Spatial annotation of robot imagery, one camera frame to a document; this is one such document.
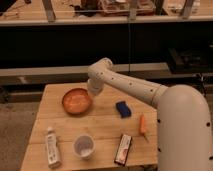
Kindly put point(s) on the orange ceramic bowl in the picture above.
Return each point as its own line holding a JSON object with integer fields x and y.
{"x": 76, "y": 101}

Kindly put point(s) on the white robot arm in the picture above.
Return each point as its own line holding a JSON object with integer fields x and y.
{"x": 184, "y": 127}

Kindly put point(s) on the blue sponge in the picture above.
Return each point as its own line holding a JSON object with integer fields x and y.
{"x": 123, "y": 109}

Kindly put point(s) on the orange carrot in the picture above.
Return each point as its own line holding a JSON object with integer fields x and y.
{"x": 143, "y": 127}

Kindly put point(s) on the wooden table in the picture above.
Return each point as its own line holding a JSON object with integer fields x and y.
{"x": 103, "y": 122}

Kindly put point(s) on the clear plastic cup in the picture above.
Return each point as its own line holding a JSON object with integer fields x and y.
{"x": 84, "y": 146}

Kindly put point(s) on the black rectangular candy box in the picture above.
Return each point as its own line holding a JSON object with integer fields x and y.
{"x": 123, "y": 150}

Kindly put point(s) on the clutter tray on shelf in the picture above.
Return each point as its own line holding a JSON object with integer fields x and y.
{"x": 122, "y": 7}

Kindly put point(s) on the long metal shelf rack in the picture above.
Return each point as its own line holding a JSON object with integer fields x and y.
{"x": 34, "y": 50}

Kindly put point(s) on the black box on shelf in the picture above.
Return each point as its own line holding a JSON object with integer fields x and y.
{"x": 190, "y": 60}

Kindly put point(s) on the white squeeze bottle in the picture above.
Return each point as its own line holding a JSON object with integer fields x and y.
{"x": 52, "y": 149}

